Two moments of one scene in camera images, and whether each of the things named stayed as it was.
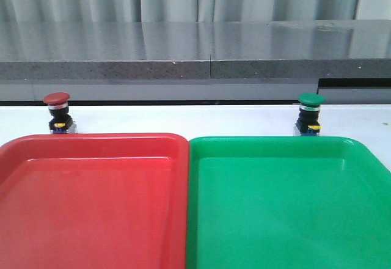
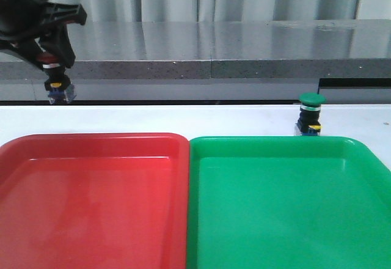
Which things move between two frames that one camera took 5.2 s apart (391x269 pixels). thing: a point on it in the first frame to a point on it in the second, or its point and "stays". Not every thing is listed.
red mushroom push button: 61,122 to 57,85
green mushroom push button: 308,124 stays
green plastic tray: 286,202 stays
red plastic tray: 94,201 stays
